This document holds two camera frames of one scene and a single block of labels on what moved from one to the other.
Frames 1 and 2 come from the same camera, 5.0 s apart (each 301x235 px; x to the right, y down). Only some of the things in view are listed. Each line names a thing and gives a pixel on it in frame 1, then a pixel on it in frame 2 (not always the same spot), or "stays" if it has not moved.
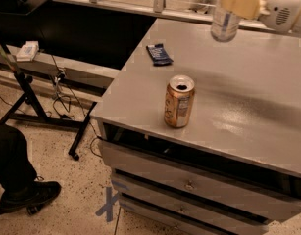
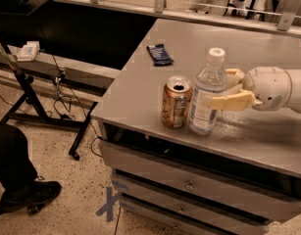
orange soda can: [178, 102] stays
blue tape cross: [108, 207] stays
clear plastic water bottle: [224, 25] → [211, 80]
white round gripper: [277, 11] → [269, 87]
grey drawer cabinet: [203, 136] stays
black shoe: [29, 197] stays
